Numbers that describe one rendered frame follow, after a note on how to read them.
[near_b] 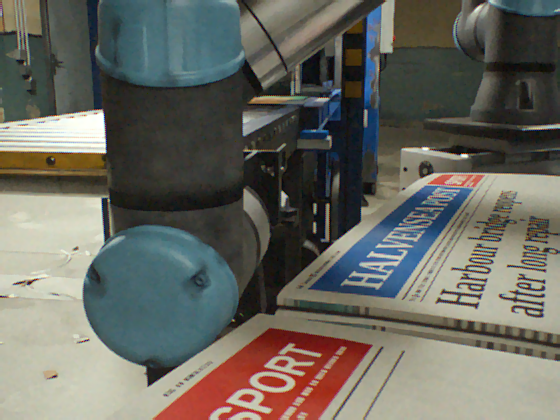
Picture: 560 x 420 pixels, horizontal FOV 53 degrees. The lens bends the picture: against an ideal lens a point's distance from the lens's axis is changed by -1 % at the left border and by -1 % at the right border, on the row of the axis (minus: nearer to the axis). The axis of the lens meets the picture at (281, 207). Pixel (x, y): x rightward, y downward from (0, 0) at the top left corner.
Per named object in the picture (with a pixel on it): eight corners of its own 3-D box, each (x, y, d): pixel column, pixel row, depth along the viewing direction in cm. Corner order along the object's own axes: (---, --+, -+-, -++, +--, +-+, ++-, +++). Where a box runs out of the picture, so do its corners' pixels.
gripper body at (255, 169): (291, 143, 52) (271, 163, 41) (290, 232, 54) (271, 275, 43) (210, 141, 53) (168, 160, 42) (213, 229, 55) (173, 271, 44)
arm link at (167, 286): (221, 223, 26) (225, 390, 28) (262, 180, 36) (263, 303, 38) (61, 217, 27) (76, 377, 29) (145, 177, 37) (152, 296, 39)
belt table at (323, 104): (318, 134, 189) (319, 104, 186) (133, 132, 197) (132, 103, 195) (329, 118, 256) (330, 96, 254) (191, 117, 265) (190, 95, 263)
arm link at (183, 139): (111, 5, 36) (121, 174, 38) (76, -24, 25) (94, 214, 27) (234, 7, 37) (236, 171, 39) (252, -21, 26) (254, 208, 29)
